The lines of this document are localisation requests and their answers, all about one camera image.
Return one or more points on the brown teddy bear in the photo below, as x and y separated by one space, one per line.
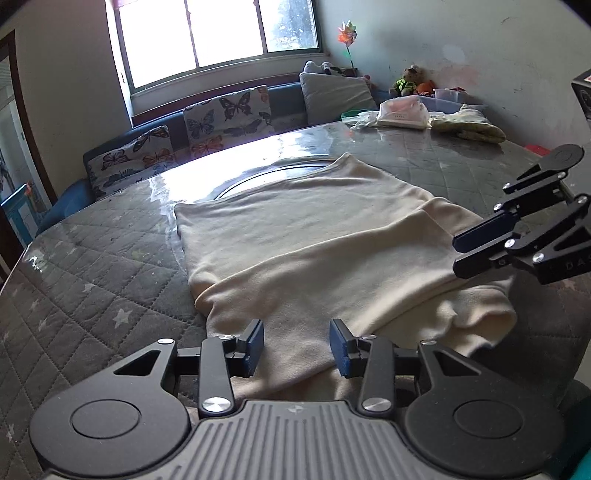
406 81

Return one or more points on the cream garment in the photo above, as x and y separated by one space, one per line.
314 249

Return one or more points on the pale yellow cloth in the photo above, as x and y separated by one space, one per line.
471 124

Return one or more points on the orange toy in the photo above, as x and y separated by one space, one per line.
425 87

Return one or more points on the large grey cushion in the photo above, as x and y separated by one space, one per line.
334 97

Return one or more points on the clear plastic storage box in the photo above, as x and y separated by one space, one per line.
443 99

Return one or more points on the teal cloth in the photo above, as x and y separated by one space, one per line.
579 434

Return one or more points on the blue sofa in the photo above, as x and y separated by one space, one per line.
286 104

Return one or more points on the brown door frame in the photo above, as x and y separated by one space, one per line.
23 115

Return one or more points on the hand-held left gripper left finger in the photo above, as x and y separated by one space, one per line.
255 345

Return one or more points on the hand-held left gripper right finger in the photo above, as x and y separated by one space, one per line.
339 348

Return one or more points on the blue framed board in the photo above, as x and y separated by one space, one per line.
18 214

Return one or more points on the clear plastic bag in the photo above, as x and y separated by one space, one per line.
362 119

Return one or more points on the butterfly print cushion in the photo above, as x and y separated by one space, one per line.
228 115
134 154

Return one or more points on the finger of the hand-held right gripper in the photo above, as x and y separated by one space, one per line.
487 230
480 265

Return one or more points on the white bag of clothes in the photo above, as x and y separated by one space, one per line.
402 115

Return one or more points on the window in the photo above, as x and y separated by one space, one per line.
217 37

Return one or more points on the small grey cushion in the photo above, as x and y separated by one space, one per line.
316 68

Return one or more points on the colourful pinwheel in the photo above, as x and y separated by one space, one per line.
347 39

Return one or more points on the small red object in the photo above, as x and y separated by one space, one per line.
536 148

